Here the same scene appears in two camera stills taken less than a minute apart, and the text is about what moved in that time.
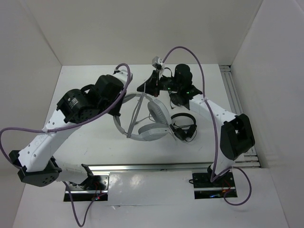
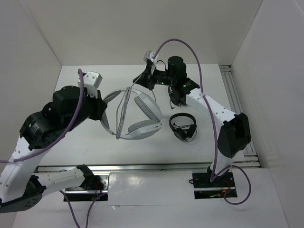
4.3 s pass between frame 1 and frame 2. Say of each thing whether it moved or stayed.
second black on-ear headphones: stayed
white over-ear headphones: moved
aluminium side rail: stayed
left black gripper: moved
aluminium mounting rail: stayed
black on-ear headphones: stayed
